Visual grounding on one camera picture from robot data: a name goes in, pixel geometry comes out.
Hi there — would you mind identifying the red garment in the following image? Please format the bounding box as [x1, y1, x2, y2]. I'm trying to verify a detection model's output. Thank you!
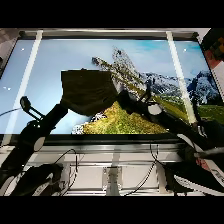
[204, 49, 224, 74]

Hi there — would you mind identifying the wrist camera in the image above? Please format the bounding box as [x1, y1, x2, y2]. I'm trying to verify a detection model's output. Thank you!
[139, 79, 154, 103]
[19, 95, 46, 121]

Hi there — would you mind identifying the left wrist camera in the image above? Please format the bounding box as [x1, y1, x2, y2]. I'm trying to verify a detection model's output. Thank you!
[19, 95, 46, 121]

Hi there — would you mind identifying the silver frame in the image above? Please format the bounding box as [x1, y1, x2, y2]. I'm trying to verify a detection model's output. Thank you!
[0, 28, 224, 197]

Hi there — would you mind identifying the dark brown garment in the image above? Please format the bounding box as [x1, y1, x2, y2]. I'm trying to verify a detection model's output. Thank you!
[59, 67, 122, 118]

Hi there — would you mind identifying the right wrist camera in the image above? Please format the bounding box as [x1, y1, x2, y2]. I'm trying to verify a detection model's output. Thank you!
[139, 79, 154, 103]

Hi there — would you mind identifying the black cable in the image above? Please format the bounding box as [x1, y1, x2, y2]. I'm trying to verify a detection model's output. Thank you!
[0, 107, 23, 118]
[53, 148, 80, 196]
[123, 143, 162, 197]

